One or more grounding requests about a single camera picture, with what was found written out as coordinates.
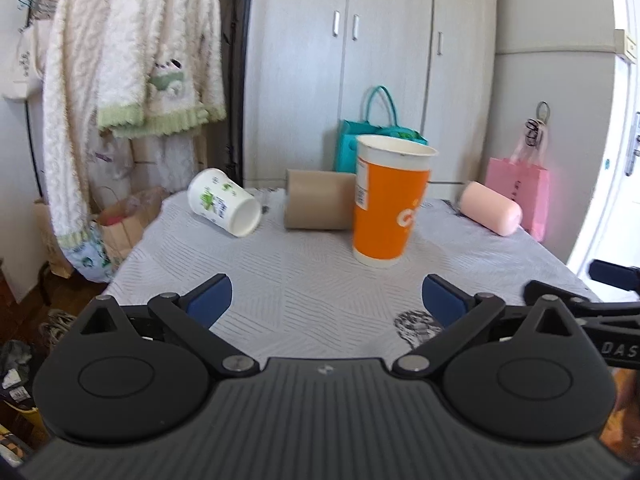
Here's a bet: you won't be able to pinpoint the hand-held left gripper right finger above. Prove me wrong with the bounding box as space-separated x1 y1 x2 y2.
392 274 587 382

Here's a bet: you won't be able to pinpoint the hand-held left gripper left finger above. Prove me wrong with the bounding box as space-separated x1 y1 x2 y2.
65 274 261 382

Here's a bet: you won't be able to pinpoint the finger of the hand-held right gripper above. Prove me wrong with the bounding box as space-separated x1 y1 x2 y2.
588 259 640 292
522 279 640 319

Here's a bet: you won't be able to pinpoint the white cup with green print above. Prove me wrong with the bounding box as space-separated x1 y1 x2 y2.
187 168 262 238

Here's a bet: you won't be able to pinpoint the pink cup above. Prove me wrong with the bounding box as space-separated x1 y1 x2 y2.
459 181 523 236

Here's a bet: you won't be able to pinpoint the orange paper cup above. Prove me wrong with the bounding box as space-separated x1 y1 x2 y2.
351 135 439 267

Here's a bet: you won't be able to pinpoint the tan paper cup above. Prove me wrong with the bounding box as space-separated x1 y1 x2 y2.
284 169 358 231

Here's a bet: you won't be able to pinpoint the grey patterned tablecloth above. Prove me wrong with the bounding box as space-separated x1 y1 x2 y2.
102 186 601 377

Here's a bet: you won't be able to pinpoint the brown paper bag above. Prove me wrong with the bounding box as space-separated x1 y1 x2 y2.
95 187 169 273

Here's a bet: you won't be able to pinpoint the pink gift bag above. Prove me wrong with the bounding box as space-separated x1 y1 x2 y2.
485 132 550 242

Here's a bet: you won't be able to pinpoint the white door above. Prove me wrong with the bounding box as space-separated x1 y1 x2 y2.
566 0 640 281

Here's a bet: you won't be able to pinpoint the grey sneaker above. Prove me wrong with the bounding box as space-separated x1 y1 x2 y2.
39 309 78 357

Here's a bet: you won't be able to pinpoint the teal tote bag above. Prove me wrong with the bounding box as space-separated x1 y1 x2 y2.
334 86 429 173

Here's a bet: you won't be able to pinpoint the dark cloth pile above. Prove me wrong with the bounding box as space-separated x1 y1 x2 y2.
0 339 37 411

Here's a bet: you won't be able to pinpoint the black stand pole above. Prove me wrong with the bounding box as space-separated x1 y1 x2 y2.
220 0 256 187

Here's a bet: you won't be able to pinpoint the white wardrobe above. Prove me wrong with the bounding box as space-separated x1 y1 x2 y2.
243 0 498 190

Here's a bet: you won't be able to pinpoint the cream fluffy bathrobe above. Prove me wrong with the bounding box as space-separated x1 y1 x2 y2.
42 0 227 282

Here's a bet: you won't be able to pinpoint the white printed cloth bag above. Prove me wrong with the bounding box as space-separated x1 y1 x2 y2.
0 19 52 102

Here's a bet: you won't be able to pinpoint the silver door lock handle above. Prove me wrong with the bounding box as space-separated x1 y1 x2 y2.
626 111 640 177

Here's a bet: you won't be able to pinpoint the hanging hair ties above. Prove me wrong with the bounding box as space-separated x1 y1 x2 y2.
524 101 551 149

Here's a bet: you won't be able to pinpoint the beige wall switch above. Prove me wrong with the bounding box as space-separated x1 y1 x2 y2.
613 29 639 64

